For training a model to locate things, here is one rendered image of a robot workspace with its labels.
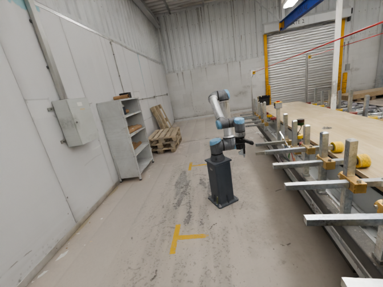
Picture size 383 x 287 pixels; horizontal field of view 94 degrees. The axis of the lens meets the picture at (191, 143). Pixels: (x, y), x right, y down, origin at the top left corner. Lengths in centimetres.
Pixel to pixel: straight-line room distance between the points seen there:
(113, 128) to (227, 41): 739
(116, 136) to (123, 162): 50
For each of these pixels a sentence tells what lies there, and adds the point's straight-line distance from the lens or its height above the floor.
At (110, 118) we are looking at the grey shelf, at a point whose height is 126.
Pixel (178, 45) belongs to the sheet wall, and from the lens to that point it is 971.
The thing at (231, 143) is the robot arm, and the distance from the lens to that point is 224.
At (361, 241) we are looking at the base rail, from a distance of 126.
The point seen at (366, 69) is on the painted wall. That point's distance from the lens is 1187.
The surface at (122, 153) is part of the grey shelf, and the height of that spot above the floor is 59.
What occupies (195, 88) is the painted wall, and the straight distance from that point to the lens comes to 941.
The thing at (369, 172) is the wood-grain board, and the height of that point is 90.
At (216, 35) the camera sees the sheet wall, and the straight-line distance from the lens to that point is 970.
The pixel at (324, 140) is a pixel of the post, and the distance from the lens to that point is 137.
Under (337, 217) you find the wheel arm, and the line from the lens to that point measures 92.
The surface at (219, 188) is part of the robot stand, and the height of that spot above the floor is 26.
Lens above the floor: 151
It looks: 16 degrees down
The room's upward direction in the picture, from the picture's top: 10 degrees counter-clockwise
